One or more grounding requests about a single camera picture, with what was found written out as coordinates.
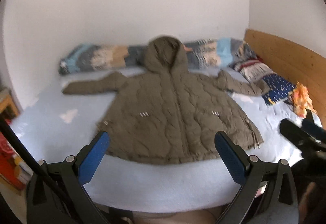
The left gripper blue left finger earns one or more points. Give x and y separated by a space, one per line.
56 191

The wooden bedside shelf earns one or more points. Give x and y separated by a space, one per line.
8 107

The wooden headboard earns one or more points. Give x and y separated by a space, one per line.
293 62

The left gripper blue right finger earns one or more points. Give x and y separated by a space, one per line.
267 192

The orange yellow crumpled cloth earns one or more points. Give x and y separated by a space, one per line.
301 101

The olive quilted hooded jacket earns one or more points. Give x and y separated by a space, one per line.
169 115

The patchwork cartoon duvet roll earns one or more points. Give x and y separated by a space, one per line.
201 54

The navy star pattern pillow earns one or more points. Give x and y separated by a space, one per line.
279 89

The person's right hand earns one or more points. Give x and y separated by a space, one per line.
305 201

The red white patterned blanket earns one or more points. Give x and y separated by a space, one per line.
252 69

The red box stack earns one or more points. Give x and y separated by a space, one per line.
14 171

